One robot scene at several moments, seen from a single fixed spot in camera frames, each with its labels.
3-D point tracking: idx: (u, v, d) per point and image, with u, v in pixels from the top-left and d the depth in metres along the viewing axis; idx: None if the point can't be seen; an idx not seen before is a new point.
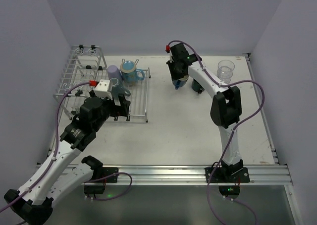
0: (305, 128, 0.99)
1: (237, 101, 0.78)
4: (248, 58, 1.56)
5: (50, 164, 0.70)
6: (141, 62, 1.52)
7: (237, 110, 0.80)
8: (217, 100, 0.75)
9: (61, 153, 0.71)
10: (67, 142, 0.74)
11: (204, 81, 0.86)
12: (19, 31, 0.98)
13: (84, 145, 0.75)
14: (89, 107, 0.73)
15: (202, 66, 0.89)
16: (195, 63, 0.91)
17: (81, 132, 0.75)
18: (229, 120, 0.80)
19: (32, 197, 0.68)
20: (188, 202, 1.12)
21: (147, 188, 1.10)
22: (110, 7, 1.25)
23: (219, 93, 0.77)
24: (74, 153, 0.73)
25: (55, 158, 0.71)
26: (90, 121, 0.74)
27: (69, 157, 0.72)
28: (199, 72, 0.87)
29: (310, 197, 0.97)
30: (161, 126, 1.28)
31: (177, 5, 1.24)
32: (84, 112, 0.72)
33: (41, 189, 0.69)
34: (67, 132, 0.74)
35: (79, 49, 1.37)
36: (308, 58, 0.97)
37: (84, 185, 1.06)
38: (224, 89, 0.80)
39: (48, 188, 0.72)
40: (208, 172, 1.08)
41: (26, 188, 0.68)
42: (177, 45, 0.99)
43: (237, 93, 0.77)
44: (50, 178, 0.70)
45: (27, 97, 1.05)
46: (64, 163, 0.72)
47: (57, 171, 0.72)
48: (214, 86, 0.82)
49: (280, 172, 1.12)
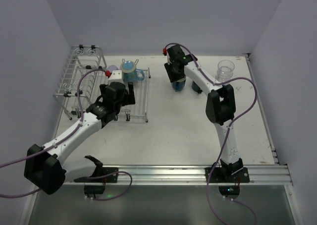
0: (305, 128, 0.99)
1: (231, 98, 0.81)
4: (248, 58, 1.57)
5: (77, 127, 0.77)
6: (141, 62, 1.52)
7: (232, 107, 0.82)
8: (211, 97, 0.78)
9: (87, 121, 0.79)
10: (92, 114, 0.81)
11: (200, 80, 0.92)
12: (19, 32, 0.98)
13: (106, 122, 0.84)
14: (115, 87, 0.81)
15: (197, 66, 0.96)
16: (190, 63, 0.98)
17: (105, 109, 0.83)
18: (224, 117, 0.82)
19: (57, 152, 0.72)
20: (188, 202, 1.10)
21: (147, 188, 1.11)
22: (110, 6, 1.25)
23: (213, 91, 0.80)
24: (97, 124, 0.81)
25: (82, 123, 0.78)
26: (114, 101, 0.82)
27: (93, 126, 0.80)
28: (195, 72, 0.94)
29: (311, 197, 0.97)
30: (161, 126, 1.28)
31: (177, 5, 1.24)
32: (111, 90, 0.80)
33: (66, 147, 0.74)
34: (92, 107, 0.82)
35: (79, 49, 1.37)
36: (309, 58, 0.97)
37: (85, 185, 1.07)
38: (218, 87, 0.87)
39: (70, 150, 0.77)
40: (208, 172, 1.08)
41: (53, 143, 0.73)
42: (172, 47, 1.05)
43: (232, 91, 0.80)
44: (75, 140, 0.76)
45: (27, 97, 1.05)
46: (88, 131, 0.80)
47: (80, 136, 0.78)
48: (209, 84, 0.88)
49: (280, 172, 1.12)
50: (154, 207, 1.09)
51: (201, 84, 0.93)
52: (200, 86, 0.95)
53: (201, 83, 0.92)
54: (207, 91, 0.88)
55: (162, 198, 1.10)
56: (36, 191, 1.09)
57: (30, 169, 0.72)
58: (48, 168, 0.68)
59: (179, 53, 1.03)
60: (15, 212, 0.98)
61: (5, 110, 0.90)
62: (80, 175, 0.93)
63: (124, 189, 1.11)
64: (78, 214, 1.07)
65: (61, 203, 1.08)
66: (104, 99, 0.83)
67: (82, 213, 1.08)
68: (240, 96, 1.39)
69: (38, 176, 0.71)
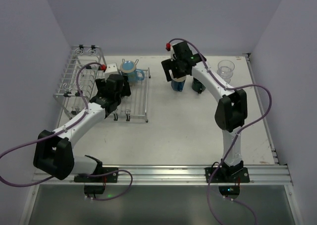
0: (305, 128, 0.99)
1: (243, 104, 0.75)
4: (248, 58, 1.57)
5: (83, 114, 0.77)
6: (141, 62, 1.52)
7: (244, 114, 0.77)
8: (222, 104, 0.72)
9: (92, 109, 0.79)
10: (97, 104, 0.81)
11: (209, 83, 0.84)
12: (20, 32, 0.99)
13: (109, 112, 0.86)
14: (115, 79, 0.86)
15: (206, 68, 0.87)
16: (199, 64, 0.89)
17: (107, 100, 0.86)
18: (235, 123, 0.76)
19: (68, 136, 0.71)
20: (188, 202, 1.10)
21: (147, 188, 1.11)
22: (110, 7, 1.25)
23: (224, 96, 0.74)
24: (102, 113, 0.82)
25: (87, 111, 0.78)
26: (115, 91, 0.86)
27: (98, 114, 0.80)
28: (204, 74, 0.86)
29: (311, 197, 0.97)
30: (161, 126, 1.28)
31: (177, 5, 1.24)
32: (111, 82, 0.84)
33: (76, 132, 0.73)
34: (95, 99, 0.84)
35: (80, 49, 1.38)
36: (309, 58, 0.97)
37: (84, 184, 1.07)
38: (230, 92, 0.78)
39: (78, 136, 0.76)
40: (208, 172, 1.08)
41: (63, 128, 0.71)
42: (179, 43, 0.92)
43: (244, 96, 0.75)
44: (82, 126, 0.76)
45: (28, 98, 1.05)
46: (94, 118, 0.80)
47: (87, 123, 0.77)
48: (220, 88, 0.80)
49: (280, 172, 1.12)
50: (154, 207, 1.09)
51: (211, 88, 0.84)
52: (209, 91, 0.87)
53: (211, 86, 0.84)
54: (218, 96, 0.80)
55: (162, 199, 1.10)
56: (36, 191, 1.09)
57: (40, 155, 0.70)
58: (61, 151, 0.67)
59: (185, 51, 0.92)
60: (15, 212, 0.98)
61: (5, 110, 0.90)
62: (82, 171, 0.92)
63: (124, 188, 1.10)
64: (78, 214, 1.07)
65: (61, 203, 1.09)
66: (104, 91, 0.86)
67: (82, 212, 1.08)
68: None
69: (49, 162, 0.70)
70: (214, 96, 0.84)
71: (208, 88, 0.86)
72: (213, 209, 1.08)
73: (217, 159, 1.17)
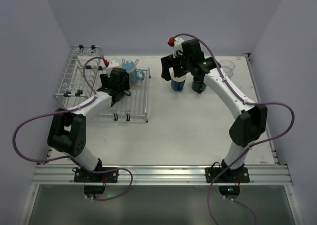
0: (305, 128, 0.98)
1: (262, 120, 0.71)
4: (249, 58, 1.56)
5: (94, 98, 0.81)
6: (141, 62, 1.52)
7: (262, 129, 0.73)
8: (241, 120, 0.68)
9: (100, 95, 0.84)
10: (104, 92, 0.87)
11: (227, 94, 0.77)
12: (20, 33, 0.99)
13: (115, 102, 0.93)
14: (118, 71, 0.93)
15: (222, 77, 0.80)
16: (213, 71, 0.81)
17: (112, 90, 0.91)
18: (251, 139, 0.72)
19: (83, 112, 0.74)
20: (188, 202, 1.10)
21: (147, 189, 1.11)
22: (109, 7, 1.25)
23: (244, 112, 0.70)
24: (109, 100, 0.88)
25: (97, 96, 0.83)
26: (118, 83, 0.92)
27: (107, 100, 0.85)
28: (220, 84, 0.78)
29: (311, 197, 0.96)
30: (161, 125, 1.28)
31: (177, 5, 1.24)
32: (115, 74, 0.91)
33: (88, 111, 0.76)
34: (102, 89, 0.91)
35: (79, 49, 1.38)
36: (309, 57, 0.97)
37: (84, 184, 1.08)
38: (250, 107, 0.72)
39: (89, 117, 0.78)
40: (208, 172, 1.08)
41: (78, 105, 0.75)
42: (191, 42, 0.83)
43: (265, 112, 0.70)
44: (94, 107, 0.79)
45: (28, 98, 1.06)
46: (102, 104, 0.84)
47: (97, 107, 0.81)
48: (237, 102, 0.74)
49: (280, 172, 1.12)
50: (154, 207, 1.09)
51: (227, 100, 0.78)
52: (224, 102, 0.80)
53: (227, 98, 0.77)
54: (237, 111, 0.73)
55: (162, 199, 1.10)
56: (36, 192, 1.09)
57: (56, 131, 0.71)
58: (77, 124, 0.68)
59: (197, 53, 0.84)
60: (15, 212, 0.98)
61: (5, 110, 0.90)
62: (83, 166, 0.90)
63: (124, 188, 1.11)
64: (78, 214, 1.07)
65: (61, 203, 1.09)
66: (109, 83, 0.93)
67: (83, 212, 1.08)
68: None
69: (63, 138, 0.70)
70: (231, 108, 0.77)
71: (224, 99, 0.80)
72: (213, 213, 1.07)
73: (217, 159, 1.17)
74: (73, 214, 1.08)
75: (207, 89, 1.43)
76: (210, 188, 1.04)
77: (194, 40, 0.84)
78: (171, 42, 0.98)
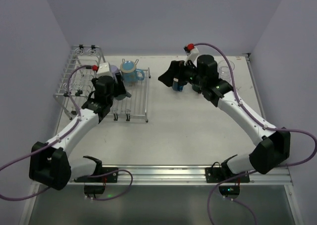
0: (305, 128, 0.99)
1: (285, 145, 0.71)
4: (248, 58, 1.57)
5: (76, 122, 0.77)
6: (141, 62, 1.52)
7: (285, 154, 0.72)
8: (264, 147, 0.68)
9: (84, 116, 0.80)
10: (89, 110, 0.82)
11: (244, 120, 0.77)
12: (20, 33, 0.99)
13: (102, 117, 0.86)
14: (103, 82, 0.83)
15: (237, 100, 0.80)
16: (229, 95, 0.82)
17: (99, 104, 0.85)
18: (275, 165, 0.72)
19: (62, 145, 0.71)
20: (188, 202, 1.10)
21: (147, 189, 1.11)
22: (109, 6, 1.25)
23: (265, 138, 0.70)
24: (95, 119, 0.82)
25: (80, 118, 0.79)
26: (105, 95, 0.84)
27: (91, 120, 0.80)
28: (237, 109, 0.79)
29: (311, 197, 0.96)
30: (161, 126, 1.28)
31: (177, 5, 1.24)
32: (99, 86, 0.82)
33: (70, 140, 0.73)
34: (87, 104, 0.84)
35: (80, 49, 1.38)
36: (310, 57, 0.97)
37: (84, 184, 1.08)
38: (270, 132, 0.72)
39: (73, 144, 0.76)
40: (208, 172, 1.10)
41: (57, 138, 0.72)
42: (209, 65, 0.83)
43: (288, 137, 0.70)
44: (77, 133, 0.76)
45: (28, 98, 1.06)
46: (87, 125, 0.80)
47: (81, 130, 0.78)
48: (257, 127, 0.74)
49: (280, 172, 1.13)
50: (154, 207, 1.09)
51: (244, 125, 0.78)
52: (240, 124, 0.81)
53: (245, 123, 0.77)
54: (256, 136, 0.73)
55: (162, 199, 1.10)
56: (36, 192, 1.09)
57: (36, 167, 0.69)
58: (56, 161, 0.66)
59: (213, 76, 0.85)
60: (15, 212, 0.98)
61: (5, 110, 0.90)
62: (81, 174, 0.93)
63: (124, 188, 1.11)
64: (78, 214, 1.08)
65: (61, 203, 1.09)
66: (95, 95, 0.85)
67: (82, 213, 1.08)
68: (240, 96, 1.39)
69: (45, 174, 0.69)
70: (249, 133, 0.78)
71: (238, 121, 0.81)
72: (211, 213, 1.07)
73: (217, 159, 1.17)
74: (73, 214, 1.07)
75: None
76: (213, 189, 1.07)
77: (214, 61, 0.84)
78: (188, 48, 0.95)
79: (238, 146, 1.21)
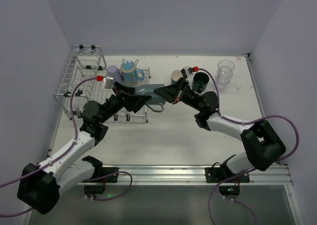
0: (306, 128, 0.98)
1: (271, 134, 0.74)
4: (248, 58, 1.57)
5: (72, 144, 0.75)
6: (141, 62, 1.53)
7: (277, 144, 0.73)
8: (246, 138, 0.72)
9: (81, 139, 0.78)
10: (85, 133, 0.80)
11: (228, 126, 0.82)
12: (19, 34, 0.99)
13: (100, 139, 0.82)
14: (90, 114, 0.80)
15: (218, 114, 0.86)
16: (214, 115, 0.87)
17: (95, 129, 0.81)
18: (273, 157, 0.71)
19: (53, 170, 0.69)
20: (188, 202, 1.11)
21: (147, 189, 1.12)
22: (109, 6, 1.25)
23: (246, 130, 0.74)
24: (91, 142, 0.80)
25: (76, 141, 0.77)
26: (95, 123, 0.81)
27: (87, 143, 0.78)
28: (221, 121, 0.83)
29: (311, 198, 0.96)
30: (161, 125, 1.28)
31: (177, 5, 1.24)
32: (87, 119, 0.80)
33: (62, 165, 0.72)
34: (85, 127, 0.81)
35: (79, 49, 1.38)
36: (310, 58, 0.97)
37: (84, 184, 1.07)
38: (249, 125, 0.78)
39: (66, 167, 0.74)
40: (208, 172, 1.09)
41: (49, 161, 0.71)
42: (211, 107, 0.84)
43: (268, 126, 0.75)
44: (71, 157, 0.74)
45: (28, 99, 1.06)
46: (82, 149, 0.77)
47: (76, 154, 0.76)
48: (237, 126, 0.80)
49: (280, 172, 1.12)
50: (154, 207, 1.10)
51: (229, 131, 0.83)
52: (230, 134, 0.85)
53: (231, 129, 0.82)
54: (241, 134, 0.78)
55: (162, 199, 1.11)
56: None
57: (25, 188, 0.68)
58: (45, 187, 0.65)
59: (211, 111, 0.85)
60: (15, 212, 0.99)
61: (5, 110, 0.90)
62: (80, 180, 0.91)
63: (124, 188, 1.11)
64: (79, 213, 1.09)
65: (61, 203, 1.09)
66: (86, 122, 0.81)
67: (83, 213, 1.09)
68: (241, 96, 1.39)
69: (32, 196, 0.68)
70: (237, 137, 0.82)
71: (228, 132, 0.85)
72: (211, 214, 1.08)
73: (217, 159, 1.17)
74: (73, 215, 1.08)
75: (208, 89, 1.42)
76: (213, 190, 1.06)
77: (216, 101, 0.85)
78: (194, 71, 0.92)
79: (238, 146, 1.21)
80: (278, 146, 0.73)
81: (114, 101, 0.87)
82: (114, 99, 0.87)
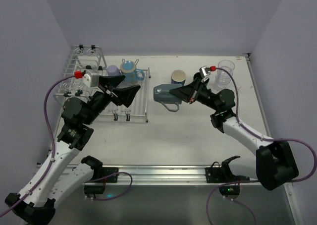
0: (307, 128, 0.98)
1: (289, 156, 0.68)
4: (249, 58, 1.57)
5: (49, 165, 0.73)
6: (141, 62, 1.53)
7: (292, 169, 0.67)
8: (261, 155, 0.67)
9: (59, 154, 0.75)
10: (64, 142, 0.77)
11: (244, 137, 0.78)
12: (19, 33, 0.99)
13: (83, 143, 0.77)
14: (71, 113, 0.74)
15: (237, 121, 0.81)
16: (231, 119, 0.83)
17: (78, 132, 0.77)
18: (283, 181, 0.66)
19: (33, 199, 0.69)
20: (188, 201, 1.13)
21: (147, 189, 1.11)
22: (109, 6, 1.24)
23: (263, 147, 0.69)
24: (72, 153, 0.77)
25: (54, 159, 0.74)
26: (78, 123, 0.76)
27: (67, 157, 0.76)
28: (237, 129, 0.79)
29: (313, 199, 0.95)
30: (161, 126, 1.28)
31: (177, 5, 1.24)
32: (69, 119, 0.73)
33: (42, 191, 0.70)
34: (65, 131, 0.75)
35: (79, 49, 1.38)
36: (310, 58, 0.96)
37: (84, 184, 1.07)
38: (267, 142, 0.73)
39: (49, 188, 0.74)
40: (208, 172, 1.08)
41: (27, 191, 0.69)
42: (226, 104, 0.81)
43: (287, 148, 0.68)
44: (51, 178, 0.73)
45: (28, 98, 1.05)
46: (63, 164, 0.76)
47: (56, 172, 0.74)
48: (255, 139, 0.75)
49: None
50: (154, 206, 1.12)
51: (244, 141, 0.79)
52: (243, 143, 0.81)
53: (246, 140, 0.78)
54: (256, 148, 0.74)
55: (162, 199, 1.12)
56: None
57: None
58: (29, 217, 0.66)
59: (226, 109, 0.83)
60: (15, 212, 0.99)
61: (5, 110, 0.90)
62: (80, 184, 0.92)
63: (124, 189, 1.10)
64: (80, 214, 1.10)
65: (62, 203, 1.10)
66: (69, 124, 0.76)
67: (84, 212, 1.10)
68: (241, 96, 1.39)
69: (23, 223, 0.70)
70: (251, 149, 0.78)
71: (241, 141, 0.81)
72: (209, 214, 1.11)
73: (217, 159, 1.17)
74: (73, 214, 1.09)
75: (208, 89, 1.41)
76: (214, 190, 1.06)
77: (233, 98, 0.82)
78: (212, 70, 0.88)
79: (238, 146, 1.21)
80: (292, 171, 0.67)
81: (99, 98, 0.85)
82: (99, 96, 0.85)
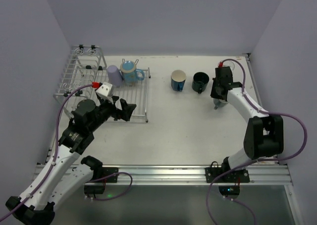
0: (307, 128, 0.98)
1: (278, 133, 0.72)
4: (248, 58, 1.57)
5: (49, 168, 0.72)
6: (141, 62, 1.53)
7: (278, 143, 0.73)
8: (252, 124, 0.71)
9: (60, 157, 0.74)
10: (65, 147, 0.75)
11: (243, 107, 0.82)
12: (19, 33, 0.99)
13: (83, 148, 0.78)
14: (83, 111, 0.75)
15: (242, 91, 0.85)
16: (237, 89, 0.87)
17: (79, 135, 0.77)
18: (265, 152, 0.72)
19: (34, 202, 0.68)
20: (189, 201, 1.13)
21: (147, 188, 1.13)
22: (109, 6, 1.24)
23: (256, 117, 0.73)
24: (73, 156, 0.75)
25: (55, 162, 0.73)
26: (85, 124, 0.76)
27: (68, 161, 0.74)
28: (239, 97, 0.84)
29: (312, 199, 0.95)
30: (161, 125, 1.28)
31: (177, 5, 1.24)
32: (79, 116, 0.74)
33: (43, 194, 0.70)
34: (67, 133, 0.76)
35: (79, 49, 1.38)
36: (310, 58, 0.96)
37: (84, 184, 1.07)
38: (263, 115, 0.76)
39: (50, 191, 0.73)
40: (208, 172, 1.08)
41: (28, 194, 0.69)
42: (222, 69, 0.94)
43: (280, 124, 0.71)
44: (51, 182, 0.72)
45: (27, 98, 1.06)
46: (63, 167, 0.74)
47: (57, 176, 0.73)
48: (252, 110, 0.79)
49: (281, 172, 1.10)
50: (155, 206, 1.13)
51: (242, 111, 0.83)
52: (242, 115, 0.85)
53: (244, 109, 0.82)
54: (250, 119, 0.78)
55: (163, 198, 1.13)
56: None
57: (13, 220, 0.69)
58: (29, 221, 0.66)
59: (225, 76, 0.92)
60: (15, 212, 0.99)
61: (5, 110, 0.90)
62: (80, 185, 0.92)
63: (124, 189, 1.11)
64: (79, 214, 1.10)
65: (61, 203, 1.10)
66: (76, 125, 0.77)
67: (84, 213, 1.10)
68: None
69: None
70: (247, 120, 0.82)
71: (240, 111, 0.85)
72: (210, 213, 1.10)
73: (216, 159, 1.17)
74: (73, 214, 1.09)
75: (207, 89, 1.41)
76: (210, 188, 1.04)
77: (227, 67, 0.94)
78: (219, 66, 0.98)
79: (238, 146, 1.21)
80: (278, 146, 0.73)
81: (104, 109, 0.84)
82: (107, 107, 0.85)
